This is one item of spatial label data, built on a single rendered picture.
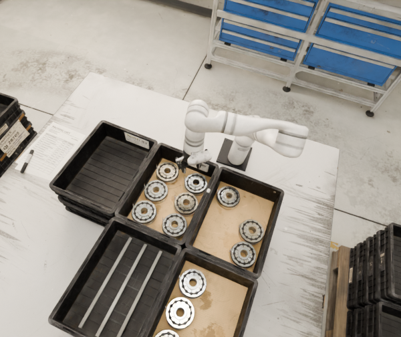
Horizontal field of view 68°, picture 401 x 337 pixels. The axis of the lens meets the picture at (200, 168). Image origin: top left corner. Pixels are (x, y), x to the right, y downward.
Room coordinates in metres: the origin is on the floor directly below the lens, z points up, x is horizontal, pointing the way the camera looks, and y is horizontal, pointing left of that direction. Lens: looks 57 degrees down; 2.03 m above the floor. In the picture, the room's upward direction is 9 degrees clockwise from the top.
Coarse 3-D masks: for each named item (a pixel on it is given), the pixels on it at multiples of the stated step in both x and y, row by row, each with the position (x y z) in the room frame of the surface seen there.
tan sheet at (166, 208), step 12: (180, 180) 0.69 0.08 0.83; (156, 192) 0.61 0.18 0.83; (168, 192) 0.62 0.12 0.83; (180, 192) 0.63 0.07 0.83; (156, 204) 0.55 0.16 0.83; (168, 204) 0.56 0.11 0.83; (156, 216) 0.50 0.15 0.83; (192, 216) 0.52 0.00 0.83; (156, 228) 0.44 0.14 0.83; (180, 240) 0.41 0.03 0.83
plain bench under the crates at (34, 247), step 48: (96, 96) 1.25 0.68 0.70; (144, 96) 1.31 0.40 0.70; (0, 192) 0.55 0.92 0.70; (48, 192) 0.59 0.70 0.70; (288, 192) 0.79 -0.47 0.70; (0, 240) 0.33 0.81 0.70; (48, 240) 0.36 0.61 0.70; (96, 240) 0.39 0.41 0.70; (288, 240) 0.53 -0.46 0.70; (0, 288) 0.15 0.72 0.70; (48, 288) 0.17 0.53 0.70; (288, 288) 0.32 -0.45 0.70; (0, 336) -0.01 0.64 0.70; (48, 336) 0.01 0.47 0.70; (288, 336) 0.13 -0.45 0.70
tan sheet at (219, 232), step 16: (240, 192) 0.68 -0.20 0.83; (240, 208) 0.60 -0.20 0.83; (256, 208) 0.61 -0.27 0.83; (272, 208) 0.62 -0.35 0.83; (208, 224) 0.50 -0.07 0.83; (224, 224) 0.51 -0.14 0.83; (208, 240) 0.43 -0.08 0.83; (224, 240) 0.44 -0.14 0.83; (240, 240) 0.45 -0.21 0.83; (224, 256) 0.37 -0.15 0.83; (256, 256) 0.39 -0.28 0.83
